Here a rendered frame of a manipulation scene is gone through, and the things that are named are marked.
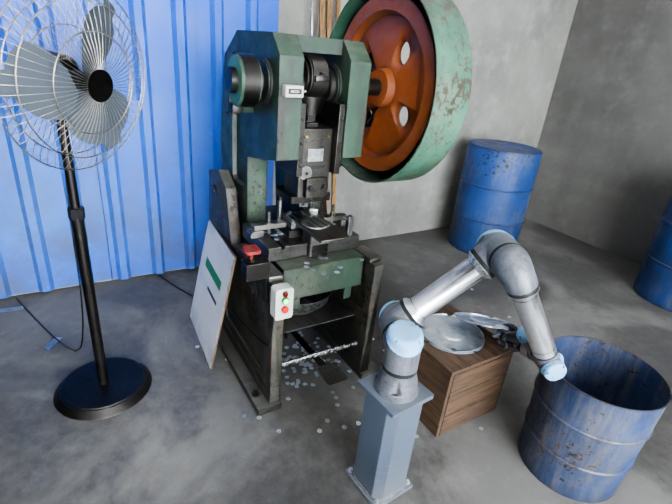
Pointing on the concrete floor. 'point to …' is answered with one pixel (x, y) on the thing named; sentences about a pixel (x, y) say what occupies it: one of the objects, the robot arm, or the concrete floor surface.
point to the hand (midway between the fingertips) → (498, 327)
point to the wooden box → (461, 381)
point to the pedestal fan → (92, 37)
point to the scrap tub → (591, 418)
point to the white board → (212, 290)
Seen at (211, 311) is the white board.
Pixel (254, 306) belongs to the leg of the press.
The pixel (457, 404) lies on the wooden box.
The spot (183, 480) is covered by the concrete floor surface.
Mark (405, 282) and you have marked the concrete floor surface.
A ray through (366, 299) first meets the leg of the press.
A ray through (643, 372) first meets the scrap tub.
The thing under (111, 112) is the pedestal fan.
